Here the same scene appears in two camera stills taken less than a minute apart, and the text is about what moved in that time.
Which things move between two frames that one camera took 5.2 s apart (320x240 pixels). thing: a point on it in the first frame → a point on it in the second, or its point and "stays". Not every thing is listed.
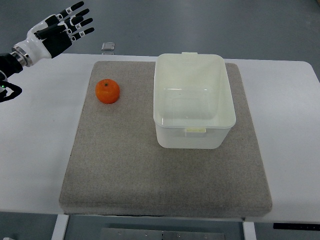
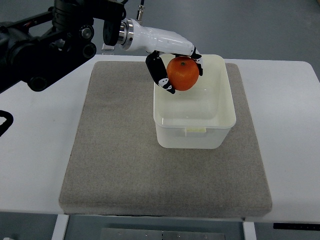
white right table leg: x=249 y=230 stays
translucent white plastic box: x=193 y=105 stays
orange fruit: x=107 y=91 → x=183 y=73
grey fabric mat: x=115 y=168 stays
